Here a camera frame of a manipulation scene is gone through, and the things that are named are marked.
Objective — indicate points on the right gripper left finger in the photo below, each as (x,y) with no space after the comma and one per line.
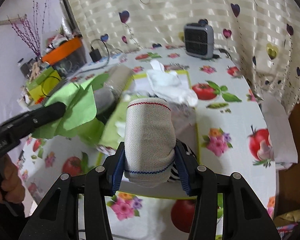
(118,168)

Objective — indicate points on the heart patterned curtain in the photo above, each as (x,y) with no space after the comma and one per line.
(261,36)

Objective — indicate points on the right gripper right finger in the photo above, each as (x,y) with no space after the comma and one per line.
(186,163)

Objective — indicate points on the white bandage sock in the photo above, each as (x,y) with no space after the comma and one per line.
(149,142)

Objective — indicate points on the orange plastic bin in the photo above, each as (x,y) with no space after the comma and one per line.
(63,51)

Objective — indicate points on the purple decorative twigs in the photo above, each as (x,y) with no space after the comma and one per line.
(30,28)

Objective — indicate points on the small grey desk fan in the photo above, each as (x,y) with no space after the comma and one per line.
(199,39)

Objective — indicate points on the clear plastic jar beige cloth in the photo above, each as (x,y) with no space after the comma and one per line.
(112,87)

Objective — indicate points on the black white striped cloth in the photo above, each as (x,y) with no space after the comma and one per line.
(177,168)

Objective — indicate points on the black charger plug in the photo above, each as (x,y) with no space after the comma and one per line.
(95,54)

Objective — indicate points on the white green-edged storage box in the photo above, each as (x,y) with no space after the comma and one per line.
(183,119)

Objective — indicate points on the person's left hand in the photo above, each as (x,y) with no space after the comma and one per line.
(11,185)

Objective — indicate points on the white cloth bundle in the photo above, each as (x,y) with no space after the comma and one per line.
(168,86)

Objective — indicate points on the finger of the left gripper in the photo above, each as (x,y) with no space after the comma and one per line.
(46,114)

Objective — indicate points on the light green microfiber cloth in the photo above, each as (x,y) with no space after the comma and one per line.
(80,114)

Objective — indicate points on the yellow-green cardboard box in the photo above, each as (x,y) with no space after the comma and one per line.
(42,86)

